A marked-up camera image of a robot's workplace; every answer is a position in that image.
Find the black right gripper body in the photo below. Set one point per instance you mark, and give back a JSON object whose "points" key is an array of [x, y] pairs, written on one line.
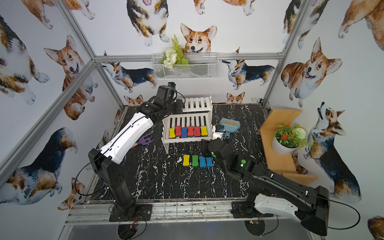
{"points": [[208, 145]]}

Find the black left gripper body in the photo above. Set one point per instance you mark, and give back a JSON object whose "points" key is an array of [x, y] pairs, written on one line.
{"points": [[175, 105]]}

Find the blue eraser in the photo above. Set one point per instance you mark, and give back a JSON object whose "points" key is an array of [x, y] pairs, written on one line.
{"points": [[209, 162], [202, 161], [184, 133]]}

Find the yellow eraser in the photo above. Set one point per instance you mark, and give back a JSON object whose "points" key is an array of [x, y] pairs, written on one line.
{"points": [[204, 131], [172, 133], [186, 160]]}

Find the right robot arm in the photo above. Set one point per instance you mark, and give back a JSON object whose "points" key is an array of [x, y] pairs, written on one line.
{"points": [[310, 206]]}

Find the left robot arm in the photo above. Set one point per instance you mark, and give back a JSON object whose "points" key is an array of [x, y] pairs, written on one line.
{"points": [[106, 161]]}

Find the white wooden slatted shelf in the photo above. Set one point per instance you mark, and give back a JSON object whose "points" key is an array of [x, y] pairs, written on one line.
{"points": [[197, 112]]}

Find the light wooden corner shelf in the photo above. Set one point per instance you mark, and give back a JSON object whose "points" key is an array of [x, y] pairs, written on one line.
{"points": [[279, 158]]}

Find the light blue hand brush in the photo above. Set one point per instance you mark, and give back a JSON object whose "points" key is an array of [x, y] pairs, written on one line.
{"points": [[230, 126]]}

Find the light blue dustpan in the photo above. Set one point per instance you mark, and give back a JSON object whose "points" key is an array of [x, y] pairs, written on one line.
{"points": [[227, 135]]}

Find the red eraser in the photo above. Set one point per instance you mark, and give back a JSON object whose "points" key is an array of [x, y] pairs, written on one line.
{"points": [[197, 131], [178, 131], [190, 132]]}

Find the artificial fern with white flowers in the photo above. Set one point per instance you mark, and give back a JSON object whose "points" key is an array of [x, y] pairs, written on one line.
{"points": [[174, 56]]}

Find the purple pink toy rake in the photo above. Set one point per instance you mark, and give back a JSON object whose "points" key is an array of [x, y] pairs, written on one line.
{"points": [[144, 140]]}

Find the white potted red flower plant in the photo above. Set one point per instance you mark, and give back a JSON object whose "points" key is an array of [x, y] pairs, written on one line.
{"points": [[289, 138]]}

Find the white wire mesh basket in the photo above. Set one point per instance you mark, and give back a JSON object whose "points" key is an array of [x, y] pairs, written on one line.
{"points": [[198, 66]]}

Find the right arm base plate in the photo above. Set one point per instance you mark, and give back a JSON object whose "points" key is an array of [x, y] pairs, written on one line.
{"points": [[246, 210]]}

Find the aluminium frame post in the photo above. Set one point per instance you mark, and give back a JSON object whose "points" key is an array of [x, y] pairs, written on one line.
{"points": [[303, 13]]}

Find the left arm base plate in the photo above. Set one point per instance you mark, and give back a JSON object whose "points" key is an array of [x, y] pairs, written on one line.
{"points": [[141, 212]]}

